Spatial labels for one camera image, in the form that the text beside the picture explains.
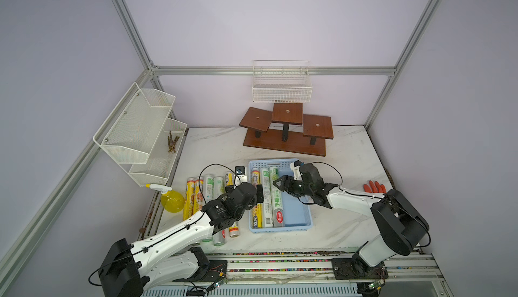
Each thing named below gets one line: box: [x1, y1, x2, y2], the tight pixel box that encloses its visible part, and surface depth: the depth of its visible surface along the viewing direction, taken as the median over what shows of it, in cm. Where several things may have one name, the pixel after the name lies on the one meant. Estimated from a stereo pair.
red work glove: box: [363, 180, 387, 194], surface depth 97 cm
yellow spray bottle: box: [145, 183, 186, 214], surface depth 84 cm
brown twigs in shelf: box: [167, 130, 181, 154], surface depth 97 cm
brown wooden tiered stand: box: [239, 102, 334, 157], surface depth 106 cm
